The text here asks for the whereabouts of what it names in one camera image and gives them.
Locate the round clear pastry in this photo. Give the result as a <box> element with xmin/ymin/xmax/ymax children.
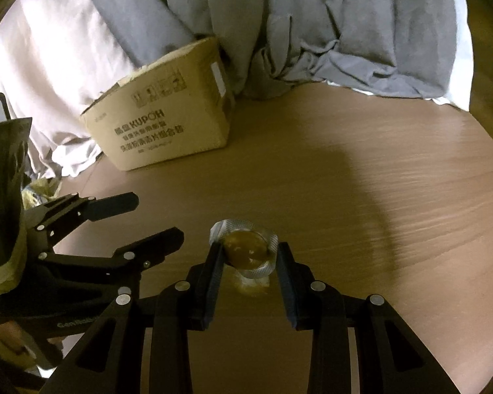
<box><xmin>209</xmin><ymin>219</ymin><xmax>279</xmax><ymax>298</ymax></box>

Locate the person's left hand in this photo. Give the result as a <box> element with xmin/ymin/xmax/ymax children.
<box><xmin>0</xmin><ymin>321</ymin><xmax>36</xmax><ymax>370</ymax></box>

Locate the dark bag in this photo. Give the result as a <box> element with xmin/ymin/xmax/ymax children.
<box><xmin>0</xmin><ymin>93</ymin><xmax>32</xmax><ymax>295</ymax></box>

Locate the cardboard box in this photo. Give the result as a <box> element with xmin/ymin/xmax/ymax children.
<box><xmin>81</xmin><ymin>37</ymin><xmax>234</xmax><ymax>172</ymax></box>

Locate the beige curtain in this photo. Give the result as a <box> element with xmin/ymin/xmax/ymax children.
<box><xmin>0</xmin><ymin>0</ymin><xmax>135</xmax><ymax>178</ymax></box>

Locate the grey curtain right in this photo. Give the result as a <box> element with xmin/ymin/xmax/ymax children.
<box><xmin>91</xmin><ymin>0</ymin><xmax>467</xmax><ymax>99</ymax></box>

